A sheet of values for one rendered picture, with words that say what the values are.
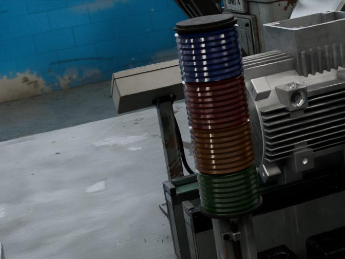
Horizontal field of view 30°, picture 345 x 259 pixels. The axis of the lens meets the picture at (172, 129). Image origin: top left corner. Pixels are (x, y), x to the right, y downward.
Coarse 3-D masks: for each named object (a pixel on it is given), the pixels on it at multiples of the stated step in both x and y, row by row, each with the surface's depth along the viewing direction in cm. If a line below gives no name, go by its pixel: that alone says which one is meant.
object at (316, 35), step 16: (304, 16) 101; (320, 16) 102; (336, 16) 101; (272, 32) 97; (288, 32) 92; (304, 32) 91; (320, 32) 92; (336, 32) 92; (272, 48) 98; (288, 48) 93; (304, 48) 91; (320, 48) 92; (336, 48) 93; (304, 64) 92; (320, 64) 92; (336, 64) 93
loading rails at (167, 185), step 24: (336, 168) 99; (168, 192) 100; (192, 192) 100; (264, 192) 92; (288, 192) 93; (312, 192) 95; (336, 192) 96; (168, 216) 104; (192, 216) 90; (264, 216) 93; (288, 216) 94; (312, 216) 96; (336, 216) 97; (192, 240) 93; (264, 240) 94; (288, 240) 95
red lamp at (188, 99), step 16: (224, 80) 58; (240, 80) 60; (192, 96) 60; (208, 96) 59; (224, 96) 59; (240, 96) 60; (192, 112) 60; (208, 112) 59; (224, 112) 59; (240, 112) 60; (208, 128) 60
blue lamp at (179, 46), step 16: (176, 32) 61; (208, 32) 57; (224, 32) 57; (192, 48) 58; (208, 48) 57; (224, 48) 58; (240, 48) 59; (192, 64) 58; (208, 64) 58; (224, 64) 58; (240, 64) 60; (192, 80) 59; (208, 80) 58
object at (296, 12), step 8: (304, 0) 134; (312, 0) 131; (320, 0) 128; (328, 0) 125; (336, 0) 123; (344, 0) 121; (296, 8) 135; (304, 8) 132; (312, 8) 129; (320, 8) 126; (328, 8) 124; (336, 8) 121; (344, 8) 121; (296, 16) 134
